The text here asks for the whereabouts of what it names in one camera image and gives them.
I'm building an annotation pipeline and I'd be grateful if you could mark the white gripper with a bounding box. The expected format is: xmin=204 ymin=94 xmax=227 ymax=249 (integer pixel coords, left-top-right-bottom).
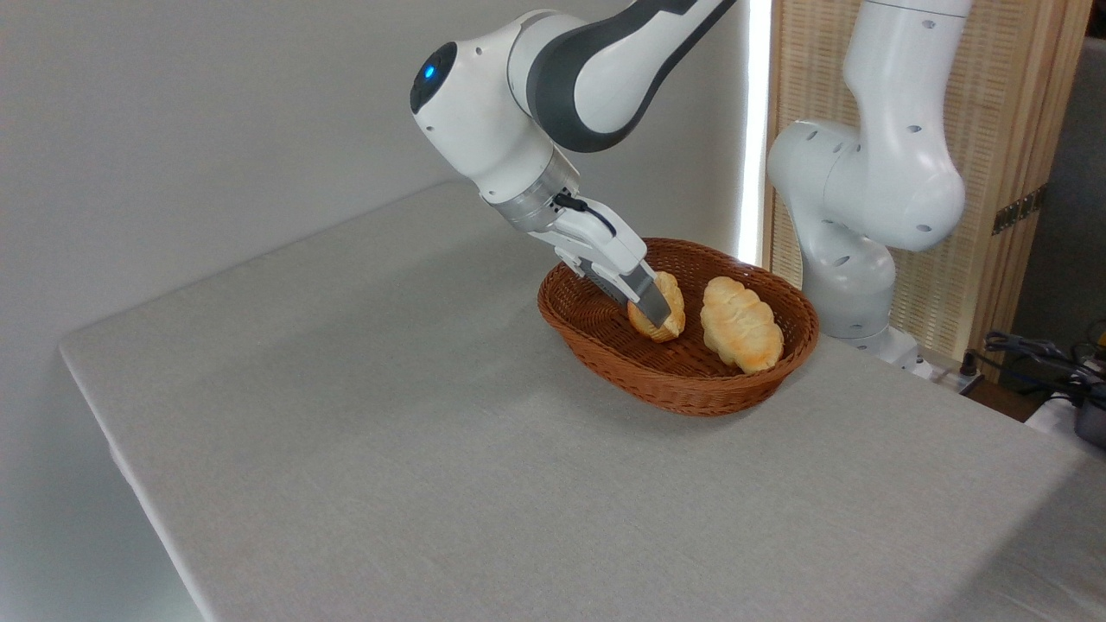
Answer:
xmin=527 ymin=200 xmax=674 ymax=330

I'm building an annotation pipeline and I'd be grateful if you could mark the short golden bread roll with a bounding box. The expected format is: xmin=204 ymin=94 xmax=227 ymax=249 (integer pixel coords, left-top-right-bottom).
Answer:
xmin=627 ymin=270 xmax=687 ymax=344

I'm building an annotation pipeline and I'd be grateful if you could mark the long golden bread roll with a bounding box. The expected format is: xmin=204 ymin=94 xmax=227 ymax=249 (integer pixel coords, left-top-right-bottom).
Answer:
xmin=700 ymin=276 xmax=785 ymax=375

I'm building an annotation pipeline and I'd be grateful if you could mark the brown wicker basket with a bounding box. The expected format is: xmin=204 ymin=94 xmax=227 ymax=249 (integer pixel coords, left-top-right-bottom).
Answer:
xmin=537 ymin=238 xmax=820 ymax=418

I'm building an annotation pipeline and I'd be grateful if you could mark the white power strip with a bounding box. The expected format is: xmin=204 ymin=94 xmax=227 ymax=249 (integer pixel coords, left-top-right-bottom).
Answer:
xmin=899 ymin=350 xmax=986 ymax=396

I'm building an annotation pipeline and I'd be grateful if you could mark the black metal screen hinge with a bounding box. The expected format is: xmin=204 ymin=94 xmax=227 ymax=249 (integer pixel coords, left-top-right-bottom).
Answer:
xmin=992 ymin=185 xmax=1048 ymax=236

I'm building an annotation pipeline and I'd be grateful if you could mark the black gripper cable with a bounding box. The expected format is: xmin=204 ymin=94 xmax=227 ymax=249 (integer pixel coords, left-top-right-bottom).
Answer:
xmin=553 ymin=192 xmax=619 ymax=238

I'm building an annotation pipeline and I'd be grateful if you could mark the black cable bundle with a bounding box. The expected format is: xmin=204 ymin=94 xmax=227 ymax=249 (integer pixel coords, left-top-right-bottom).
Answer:
xmin=983 ymin=330 xmax=1106 ymax=409

